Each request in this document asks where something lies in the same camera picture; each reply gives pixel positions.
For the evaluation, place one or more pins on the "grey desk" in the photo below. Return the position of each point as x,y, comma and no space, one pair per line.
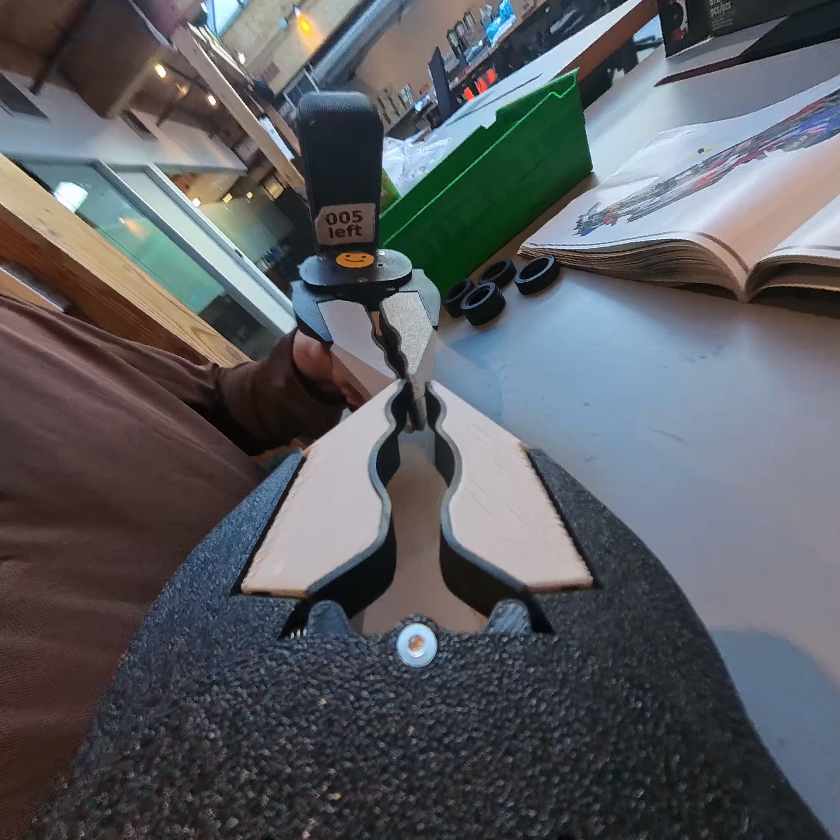
623,426

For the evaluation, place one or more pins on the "wooden post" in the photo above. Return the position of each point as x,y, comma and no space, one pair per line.
98,262

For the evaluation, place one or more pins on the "green plastic bin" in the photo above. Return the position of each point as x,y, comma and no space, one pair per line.
492,197

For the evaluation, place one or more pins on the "open instruction booklet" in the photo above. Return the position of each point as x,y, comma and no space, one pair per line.
689,210

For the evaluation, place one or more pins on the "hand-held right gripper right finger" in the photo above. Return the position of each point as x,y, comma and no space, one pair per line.
512,518

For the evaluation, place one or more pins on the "clear plastic bag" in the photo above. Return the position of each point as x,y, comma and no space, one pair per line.
413,157

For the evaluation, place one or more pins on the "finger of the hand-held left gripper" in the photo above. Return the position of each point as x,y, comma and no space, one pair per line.
351,334
413,328

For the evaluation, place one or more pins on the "person's left forearm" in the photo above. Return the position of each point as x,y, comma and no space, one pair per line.
262,400

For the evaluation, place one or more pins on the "person's left hand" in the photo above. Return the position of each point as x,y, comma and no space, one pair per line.
321,367

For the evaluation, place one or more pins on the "neighbouring grey table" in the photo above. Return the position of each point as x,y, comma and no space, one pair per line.
558,59

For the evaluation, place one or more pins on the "black toy car box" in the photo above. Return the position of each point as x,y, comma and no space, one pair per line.
722,19

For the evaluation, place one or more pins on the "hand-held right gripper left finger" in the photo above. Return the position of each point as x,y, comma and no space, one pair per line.
328,518

